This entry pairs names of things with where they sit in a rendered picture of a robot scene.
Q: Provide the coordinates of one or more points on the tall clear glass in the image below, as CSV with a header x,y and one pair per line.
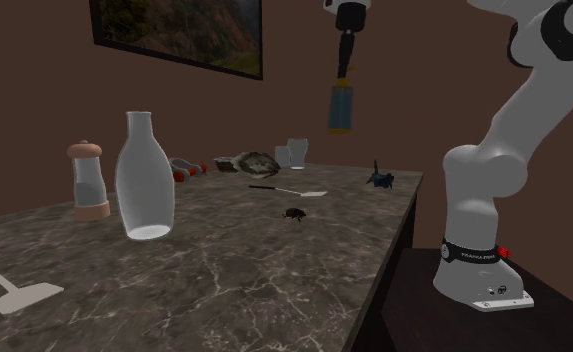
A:
x,y
297,153

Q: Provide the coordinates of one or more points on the small grey bowl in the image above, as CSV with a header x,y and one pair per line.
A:
x,y
223,164

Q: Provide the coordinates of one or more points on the white glass bottle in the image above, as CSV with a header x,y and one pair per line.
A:
x,y
144,185

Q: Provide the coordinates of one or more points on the black beetle figure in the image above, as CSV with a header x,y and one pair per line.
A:
x,y
294,213

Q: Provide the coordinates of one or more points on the grey and red dumbbell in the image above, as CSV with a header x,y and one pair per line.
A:
x,y
184,170

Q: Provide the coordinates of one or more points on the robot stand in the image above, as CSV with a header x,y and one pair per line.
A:
x,y
442,322

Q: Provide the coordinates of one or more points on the blue bottle with orange cap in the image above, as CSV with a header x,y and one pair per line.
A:
x,y
340,107

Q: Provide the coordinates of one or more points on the marble top dark counter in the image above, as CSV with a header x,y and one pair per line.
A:
x,y
227,282

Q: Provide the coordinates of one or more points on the small clear glass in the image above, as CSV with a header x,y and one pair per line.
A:
x,y
281,157

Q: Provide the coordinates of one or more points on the wooden pepper grinder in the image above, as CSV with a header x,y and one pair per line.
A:
x,y
89,185

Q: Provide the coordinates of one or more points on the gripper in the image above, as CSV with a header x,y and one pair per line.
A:
x,y
350,17

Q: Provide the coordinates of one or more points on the framed landscape wall picture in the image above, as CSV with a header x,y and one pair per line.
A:
x,y
183,29

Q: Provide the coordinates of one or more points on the dark blue figure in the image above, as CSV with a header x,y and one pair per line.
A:
x,y
381,179

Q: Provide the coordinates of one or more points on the grey oyster shell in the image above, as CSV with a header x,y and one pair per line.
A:
x,y
259,164

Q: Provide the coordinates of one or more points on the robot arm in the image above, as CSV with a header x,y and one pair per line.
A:
x,y
476,195

